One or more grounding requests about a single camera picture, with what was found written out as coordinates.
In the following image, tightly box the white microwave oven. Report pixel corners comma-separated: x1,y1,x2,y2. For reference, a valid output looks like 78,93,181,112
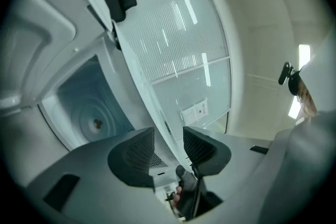
0,0,194,188

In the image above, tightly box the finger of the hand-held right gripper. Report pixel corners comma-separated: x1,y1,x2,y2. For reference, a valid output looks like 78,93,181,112
175,164,198,220

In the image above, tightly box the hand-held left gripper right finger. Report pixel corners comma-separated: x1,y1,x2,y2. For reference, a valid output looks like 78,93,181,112
183,126,273,220

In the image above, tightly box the white paper notice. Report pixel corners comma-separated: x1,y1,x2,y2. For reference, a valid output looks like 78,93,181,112
180,98,209,125

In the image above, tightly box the person's grey shirt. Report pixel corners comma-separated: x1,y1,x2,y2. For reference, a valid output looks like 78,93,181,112
299,28,336,124

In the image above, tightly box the black head camera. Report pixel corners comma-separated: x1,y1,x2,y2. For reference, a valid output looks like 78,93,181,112
278,61,302,95

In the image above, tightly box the long ceiling light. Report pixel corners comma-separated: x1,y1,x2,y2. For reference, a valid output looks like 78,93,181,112
287,44,312,121

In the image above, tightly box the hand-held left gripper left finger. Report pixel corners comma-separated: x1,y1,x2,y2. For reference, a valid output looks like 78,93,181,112
23,127,182,224

